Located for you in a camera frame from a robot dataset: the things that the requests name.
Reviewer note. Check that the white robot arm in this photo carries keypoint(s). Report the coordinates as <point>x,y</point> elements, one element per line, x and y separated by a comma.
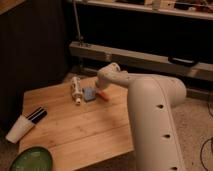
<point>150,98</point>

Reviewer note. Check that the clear plastic bottle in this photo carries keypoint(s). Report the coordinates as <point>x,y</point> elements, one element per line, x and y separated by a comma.
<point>77,93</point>

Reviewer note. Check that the long wooden case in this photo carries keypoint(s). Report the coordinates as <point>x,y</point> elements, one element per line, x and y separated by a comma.
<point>147,61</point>

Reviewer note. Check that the metal pole stand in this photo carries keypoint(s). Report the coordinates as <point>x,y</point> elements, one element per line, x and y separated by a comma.
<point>79,35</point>

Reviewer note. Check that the wooden table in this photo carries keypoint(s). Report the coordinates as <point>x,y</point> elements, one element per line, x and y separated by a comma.
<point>78,136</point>

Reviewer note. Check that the white paper cup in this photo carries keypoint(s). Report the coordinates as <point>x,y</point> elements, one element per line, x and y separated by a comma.
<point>20,128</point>

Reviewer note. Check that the green plate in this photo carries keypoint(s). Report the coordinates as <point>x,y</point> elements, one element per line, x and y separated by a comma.
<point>33,159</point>

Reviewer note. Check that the upper wooden shelf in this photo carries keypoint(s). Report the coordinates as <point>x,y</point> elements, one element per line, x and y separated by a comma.
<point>143,8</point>

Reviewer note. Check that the black case handle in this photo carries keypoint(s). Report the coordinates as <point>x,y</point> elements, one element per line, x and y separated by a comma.
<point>186,63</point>

